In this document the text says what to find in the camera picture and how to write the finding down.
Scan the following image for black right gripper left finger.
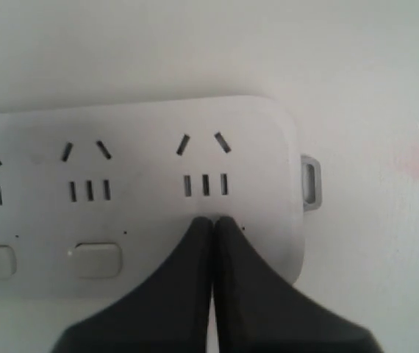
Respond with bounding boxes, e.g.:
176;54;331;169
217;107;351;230
52;217;212;352

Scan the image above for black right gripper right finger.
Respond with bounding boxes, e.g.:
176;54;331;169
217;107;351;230
213;217;382;352

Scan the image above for white five-outlet power strip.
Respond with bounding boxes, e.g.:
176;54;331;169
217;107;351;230
0;96;322;298

